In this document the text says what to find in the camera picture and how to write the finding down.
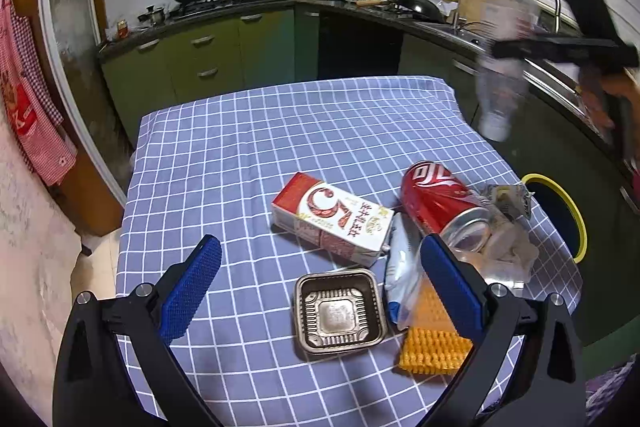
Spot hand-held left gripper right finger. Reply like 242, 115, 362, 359
419, 234, 587, 427

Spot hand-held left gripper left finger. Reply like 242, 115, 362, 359
52, 234, 223, 427

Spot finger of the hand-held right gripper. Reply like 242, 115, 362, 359
491, 34, 640, 68

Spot clear plastic bottle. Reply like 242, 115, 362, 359
475, 0, 543, 142

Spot white paper towel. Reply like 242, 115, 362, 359
457, 207, 541, 290

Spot red soda can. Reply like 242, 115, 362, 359
400, 160, 493, 253

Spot silver wrapper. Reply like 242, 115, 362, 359
480, 183, 535, 223

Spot yellow-rimmed trash bin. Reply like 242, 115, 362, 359
520, 173, 588, 264

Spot red and white milk carton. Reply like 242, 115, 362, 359
271, 172, 396, 269

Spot person's right hand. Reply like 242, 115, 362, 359
580, 67, 640, 132

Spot steel sink faucet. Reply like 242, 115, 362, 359
530, 0, 563, 32

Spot white and blue snack wrapper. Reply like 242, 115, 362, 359
384, 212, 431, 330

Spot brown cutting board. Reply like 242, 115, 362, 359
457, 0, 501, 25

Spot brown plastic tray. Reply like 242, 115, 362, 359
293, 270, 389, 356

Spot blue checked tablecloth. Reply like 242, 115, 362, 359
114, 77, 583, 427

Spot purple checked cloth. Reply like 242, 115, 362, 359
585, 359, 636, 427

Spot red checked apron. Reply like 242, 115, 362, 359
0, 0, 78, 188

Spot glass sliding door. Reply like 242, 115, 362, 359
37, 0, 131, 208

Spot small steel pot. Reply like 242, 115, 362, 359
137, 6, 167, 26

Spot black gas stove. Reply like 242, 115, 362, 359
165, 0, 288, 20

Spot black wok with wooden handle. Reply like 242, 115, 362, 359
357, 0, 446, 24

